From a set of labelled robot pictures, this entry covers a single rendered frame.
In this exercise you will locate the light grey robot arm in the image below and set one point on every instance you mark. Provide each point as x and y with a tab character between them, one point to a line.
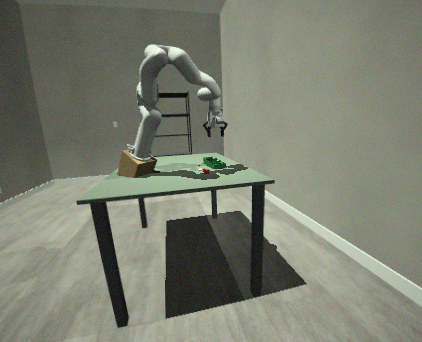
149	71

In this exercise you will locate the green rack of bins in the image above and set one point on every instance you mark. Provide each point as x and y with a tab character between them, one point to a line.
210	161

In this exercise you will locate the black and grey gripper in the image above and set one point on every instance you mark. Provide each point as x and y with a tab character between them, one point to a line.
211	123

